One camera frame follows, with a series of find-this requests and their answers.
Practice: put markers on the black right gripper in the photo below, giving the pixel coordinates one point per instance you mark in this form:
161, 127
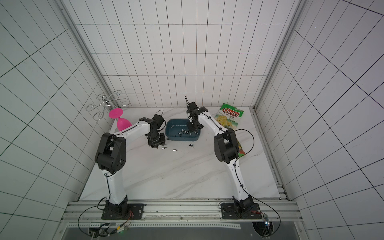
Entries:
195, 126

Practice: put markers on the green Chuba cassava chips bag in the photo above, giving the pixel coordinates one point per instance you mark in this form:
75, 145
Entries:
229, 116

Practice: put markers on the dark teal plastic storage box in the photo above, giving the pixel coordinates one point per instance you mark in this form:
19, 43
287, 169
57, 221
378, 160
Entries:
177, 130

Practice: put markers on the chrome wire glass rack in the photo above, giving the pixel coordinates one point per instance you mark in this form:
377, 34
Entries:
107, 102

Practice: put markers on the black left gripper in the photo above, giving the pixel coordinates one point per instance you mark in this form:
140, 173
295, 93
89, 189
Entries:
162, 142

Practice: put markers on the pink plastic wine glass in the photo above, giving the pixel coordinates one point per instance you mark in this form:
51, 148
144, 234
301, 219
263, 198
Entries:
122, 123

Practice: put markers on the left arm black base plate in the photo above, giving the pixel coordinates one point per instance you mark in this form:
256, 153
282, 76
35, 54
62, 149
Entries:
123, 212

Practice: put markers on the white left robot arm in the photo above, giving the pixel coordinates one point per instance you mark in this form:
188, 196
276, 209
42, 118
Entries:
111, 155

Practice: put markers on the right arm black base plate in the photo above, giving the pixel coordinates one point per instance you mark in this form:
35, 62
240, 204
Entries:
231, 212

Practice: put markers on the aluminium rail frame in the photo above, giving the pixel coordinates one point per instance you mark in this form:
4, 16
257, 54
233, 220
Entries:
183, 219

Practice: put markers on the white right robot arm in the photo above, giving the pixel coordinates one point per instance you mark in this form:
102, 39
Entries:
226, 150

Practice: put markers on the small green snack packet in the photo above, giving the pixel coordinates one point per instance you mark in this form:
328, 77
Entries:
241, 151

